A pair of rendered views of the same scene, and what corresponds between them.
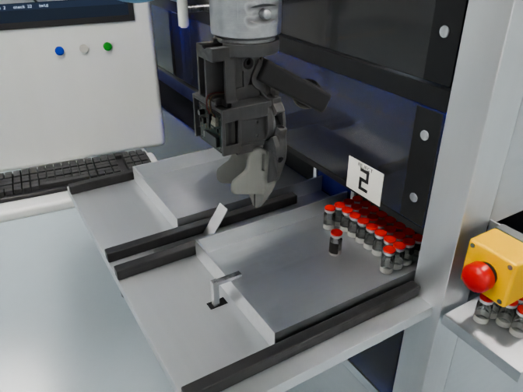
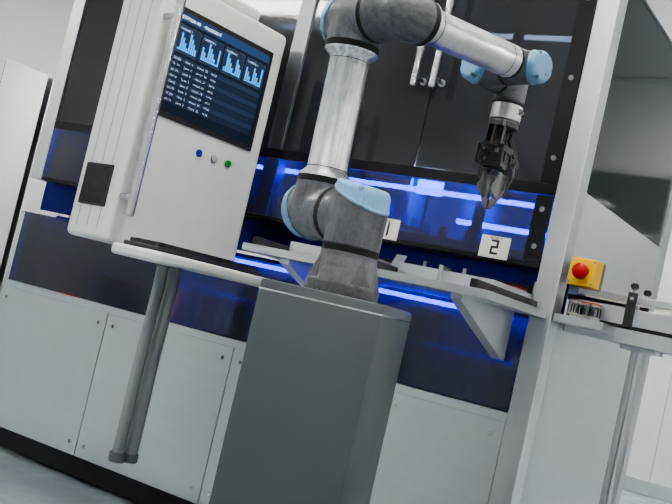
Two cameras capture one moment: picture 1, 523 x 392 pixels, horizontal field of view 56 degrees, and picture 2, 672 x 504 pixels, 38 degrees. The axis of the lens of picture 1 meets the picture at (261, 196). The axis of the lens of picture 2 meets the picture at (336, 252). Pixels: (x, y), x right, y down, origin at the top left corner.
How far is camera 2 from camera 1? 206 cm
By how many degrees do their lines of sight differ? 42
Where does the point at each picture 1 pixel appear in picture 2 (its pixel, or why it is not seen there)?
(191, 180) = not seen: hidden behind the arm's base
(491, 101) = (579, 186)
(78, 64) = (205, 170)
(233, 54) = (507, 124)
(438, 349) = (547, 347)
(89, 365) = not seen: outside the picture
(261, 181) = (498, 191)
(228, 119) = (504, 149)
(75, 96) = (192, 196)
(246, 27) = (515, 115)
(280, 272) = not seen: hidden behind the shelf
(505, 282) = (593, 272)
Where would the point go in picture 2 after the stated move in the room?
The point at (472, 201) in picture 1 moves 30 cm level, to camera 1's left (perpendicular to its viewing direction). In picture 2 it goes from (569, 240) to (476, 212)
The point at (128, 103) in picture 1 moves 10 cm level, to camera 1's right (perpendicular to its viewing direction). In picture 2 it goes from (222, 219) to (253, 227)
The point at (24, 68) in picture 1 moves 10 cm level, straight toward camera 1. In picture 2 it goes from (172, 157) to (197, 160)
